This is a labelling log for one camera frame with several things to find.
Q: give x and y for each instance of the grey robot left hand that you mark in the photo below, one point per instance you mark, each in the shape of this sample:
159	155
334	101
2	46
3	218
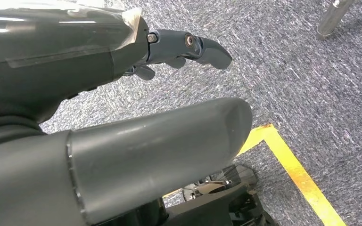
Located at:
43	81

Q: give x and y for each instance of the stainless steel workbench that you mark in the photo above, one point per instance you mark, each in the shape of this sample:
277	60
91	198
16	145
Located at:
332	20

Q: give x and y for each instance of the ribbed grey left arm sleeve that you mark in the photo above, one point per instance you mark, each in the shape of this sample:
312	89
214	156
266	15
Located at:
6	131

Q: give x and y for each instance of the black robot foot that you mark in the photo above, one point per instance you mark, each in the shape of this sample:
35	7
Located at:
206	209

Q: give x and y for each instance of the yellow floor tape square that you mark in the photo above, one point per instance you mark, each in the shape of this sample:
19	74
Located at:
293	168

